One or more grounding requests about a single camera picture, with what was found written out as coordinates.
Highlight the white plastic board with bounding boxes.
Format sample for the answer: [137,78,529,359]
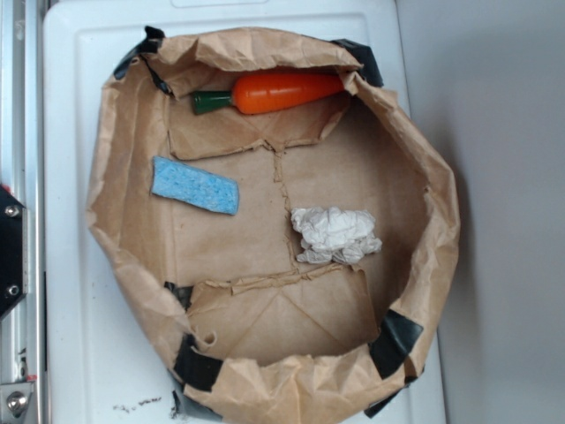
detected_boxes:
[42,0,450,424]

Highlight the orange toy carrot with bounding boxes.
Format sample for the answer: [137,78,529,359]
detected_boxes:
[192,73,344,115]

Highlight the brown paper bag tray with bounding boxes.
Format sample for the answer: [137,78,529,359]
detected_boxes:
[87,27,460,423]

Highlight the aluminium frame rail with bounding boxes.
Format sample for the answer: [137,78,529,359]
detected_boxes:
[1,1,49,423]

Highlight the blue rectangular sponge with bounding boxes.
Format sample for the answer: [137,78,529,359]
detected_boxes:
[151,156,239,216]

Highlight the crumpled white paper towel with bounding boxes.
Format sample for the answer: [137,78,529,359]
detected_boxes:
[290,207,382,265]

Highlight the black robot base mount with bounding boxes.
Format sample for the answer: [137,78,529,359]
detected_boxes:
[0,185,26,320]

